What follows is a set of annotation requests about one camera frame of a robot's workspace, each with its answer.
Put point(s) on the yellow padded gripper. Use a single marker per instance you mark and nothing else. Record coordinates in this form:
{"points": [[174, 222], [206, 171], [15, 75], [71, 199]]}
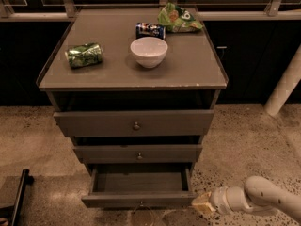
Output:
{"points": [[217, 199]]}

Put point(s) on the grey bottom drawer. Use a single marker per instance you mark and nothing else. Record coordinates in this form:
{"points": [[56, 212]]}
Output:
{"points": [[134, 185]]}

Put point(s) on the grey drawer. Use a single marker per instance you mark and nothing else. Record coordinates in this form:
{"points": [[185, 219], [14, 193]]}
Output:
{"points": [[134, 123], [134, 185], [114, 154]]}

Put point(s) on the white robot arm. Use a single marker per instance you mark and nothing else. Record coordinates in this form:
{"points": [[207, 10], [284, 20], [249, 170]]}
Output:
{"points": [[259, 196]]}

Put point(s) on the grey drawer cabinet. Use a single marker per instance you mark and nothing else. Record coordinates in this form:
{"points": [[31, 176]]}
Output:
{"points": [[189, 78]]}

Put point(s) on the grey middle drawer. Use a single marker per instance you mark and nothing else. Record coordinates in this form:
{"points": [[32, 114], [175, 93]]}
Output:
{"points": [[114, 154]]}

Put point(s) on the grey top drawer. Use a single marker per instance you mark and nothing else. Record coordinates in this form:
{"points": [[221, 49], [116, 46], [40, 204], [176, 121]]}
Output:
{"points": [[134, 123]]}

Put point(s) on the white ceramic bowl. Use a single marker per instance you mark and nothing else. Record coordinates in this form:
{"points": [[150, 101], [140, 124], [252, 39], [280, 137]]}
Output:
{"points": [[149, 52]]}

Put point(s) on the blue soda can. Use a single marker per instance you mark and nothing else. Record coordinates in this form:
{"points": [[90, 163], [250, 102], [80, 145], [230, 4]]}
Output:
{"points": [[150, 30]]}

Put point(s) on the green chip bag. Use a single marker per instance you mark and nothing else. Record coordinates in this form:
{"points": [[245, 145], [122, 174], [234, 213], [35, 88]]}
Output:
{"points": [[178, 20]]}

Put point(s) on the crushed green soda can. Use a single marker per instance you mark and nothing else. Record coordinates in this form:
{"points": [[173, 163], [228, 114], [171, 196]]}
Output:
{"points": [[84, 55]]}

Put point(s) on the metal window railing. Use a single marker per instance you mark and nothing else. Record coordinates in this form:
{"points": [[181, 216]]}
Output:
{"points": [[205, 10]]}

